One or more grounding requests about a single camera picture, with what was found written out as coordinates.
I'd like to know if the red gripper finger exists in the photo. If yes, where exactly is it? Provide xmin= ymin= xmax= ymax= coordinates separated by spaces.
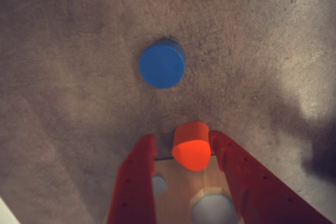
xmin=106 ymin=133 xmax=158 ymax=224
xmin=208 ymin=130 xmax=336 ymax=224

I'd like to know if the blue cylinder block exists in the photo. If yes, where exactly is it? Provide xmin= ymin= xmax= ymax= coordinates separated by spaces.
xmin=139 ymin=37 xmax=186 ymax=90

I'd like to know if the wooden shape sorter box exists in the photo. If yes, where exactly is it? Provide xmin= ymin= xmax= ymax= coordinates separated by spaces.
xmin=151 ymin=157 xmax=241 ymax=224

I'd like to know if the orange heart shaped block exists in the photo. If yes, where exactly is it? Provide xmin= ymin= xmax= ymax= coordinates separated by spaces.
xmin=172 ymin=121 xmax=212 ymax=172

